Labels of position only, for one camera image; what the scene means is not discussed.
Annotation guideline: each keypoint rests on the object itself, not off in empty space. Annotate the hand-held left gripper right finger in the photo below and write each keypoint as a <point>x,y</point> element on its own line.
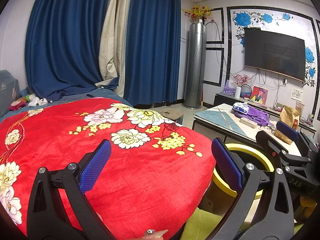
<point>226,166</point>

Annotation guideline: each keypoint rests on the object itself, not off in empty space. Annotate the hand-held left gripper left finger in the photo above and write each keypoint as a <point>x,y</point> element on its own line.
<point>96,166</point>

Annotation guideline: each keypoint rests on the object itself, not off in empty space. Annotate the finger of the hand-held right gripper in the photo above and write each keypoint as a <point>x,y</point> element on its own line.
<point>268,142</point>
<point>287,131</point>

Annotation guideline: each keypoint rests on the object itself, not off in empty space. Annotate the yellow black bin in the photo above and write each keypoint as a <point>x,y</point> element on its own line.
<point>250,147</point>

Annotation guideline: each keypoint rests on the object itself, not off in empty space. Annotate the person's left hand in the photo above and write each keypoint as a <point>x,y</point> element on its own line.
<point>156,233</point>

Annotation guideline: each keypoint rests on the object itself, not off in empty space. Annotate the brown paper bag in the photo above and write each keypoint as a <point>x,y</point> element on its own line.
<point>287,116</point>

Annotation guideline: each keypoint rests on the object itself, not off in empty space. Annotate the small tan packet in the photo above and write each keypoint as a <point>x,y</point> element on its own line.
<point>300,108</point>

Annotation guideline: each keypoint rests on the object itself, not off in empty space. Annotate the purple backpack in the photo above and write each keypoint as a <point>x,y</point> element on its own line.
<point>257,116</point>

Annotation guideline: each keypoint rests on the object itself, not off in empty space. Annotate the beige power strip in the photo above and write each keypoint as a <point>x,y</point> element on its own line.
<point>248,122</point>

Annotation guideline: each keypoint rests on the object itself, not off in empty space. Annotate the red floral blanket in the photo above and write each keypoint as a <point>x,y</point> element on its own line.
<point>62,140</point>

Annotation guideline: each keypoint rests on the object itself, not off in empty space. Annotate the blue white tissue pack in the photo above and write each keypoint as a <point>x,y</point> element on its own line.
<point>239,107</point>

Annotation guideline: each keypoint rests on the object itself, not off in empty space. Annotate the colourful portrait painting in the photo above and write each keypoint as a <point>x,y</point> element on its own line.
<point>258,95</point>

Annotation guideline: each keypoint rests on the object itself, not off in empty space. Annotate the marble coffee table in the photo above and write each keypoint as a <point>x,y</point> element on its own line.
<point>220,120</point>

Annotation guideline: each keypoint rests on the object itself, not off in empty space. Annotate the white vase with red flowers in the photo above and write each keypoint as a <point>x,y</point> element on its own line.
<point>237,92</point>

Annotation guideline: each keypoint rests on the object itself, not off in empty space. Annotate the black television cabinet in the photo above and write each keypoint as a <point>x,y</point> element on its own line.
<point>221,98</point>

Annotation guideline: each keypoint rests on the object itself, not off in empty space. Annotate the purple box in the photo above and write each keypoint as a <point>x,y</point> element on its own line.
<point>229,88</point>

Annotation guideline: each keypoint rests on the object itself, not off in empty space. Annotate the blue bedsheet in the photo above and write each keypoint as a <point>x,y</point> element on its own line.
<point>110,96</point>

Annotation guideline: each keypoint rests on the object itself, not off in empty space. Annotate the plush toys on bed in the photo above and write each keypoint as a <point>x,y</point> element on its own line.
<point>37,102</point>

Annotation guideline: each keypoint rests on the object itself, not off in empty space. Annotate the green plush toy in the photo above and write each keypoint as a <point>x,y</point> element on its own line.
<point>27,97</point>

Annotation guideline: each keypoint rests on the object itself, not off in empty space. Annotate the red plush toy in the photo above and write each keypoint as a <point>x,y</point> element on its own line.
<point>17,105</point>

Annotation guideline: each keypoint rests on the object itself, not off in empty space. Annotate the grey tower air conditioner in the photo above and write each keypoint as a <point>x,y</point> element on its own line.
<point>195,65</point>

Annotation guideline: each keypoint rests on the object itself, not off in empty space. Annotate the grey padded headboard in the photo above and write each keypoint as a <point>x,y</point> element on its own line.
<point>8,90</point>

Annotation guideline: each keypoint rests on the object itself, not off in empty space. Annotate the beige curtain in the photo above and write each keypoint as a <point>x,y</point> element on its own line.
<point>112,42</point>

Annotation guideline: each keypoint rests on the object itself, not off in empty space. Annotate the blue curtain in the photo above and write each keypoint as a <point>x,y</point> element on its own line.
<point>65,37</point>
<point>152,45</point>

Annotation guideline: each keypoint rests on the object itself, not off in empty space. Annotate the gold red flower decoration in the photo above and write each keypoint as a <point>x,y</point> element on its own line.
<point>197,11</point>

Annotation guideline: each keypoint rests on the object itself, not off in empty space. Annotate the white paper wall note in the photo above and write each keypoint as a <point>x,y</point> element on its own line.
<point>297,93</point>

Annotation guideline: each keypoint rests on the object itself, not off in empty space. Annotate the black wall television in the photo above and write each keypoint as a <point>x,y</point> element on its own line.
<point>275,52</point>

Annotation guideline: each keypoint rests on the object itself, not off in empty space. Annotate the blue flower wall decal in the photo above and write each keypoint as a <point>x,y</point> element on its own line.
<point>242,18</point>

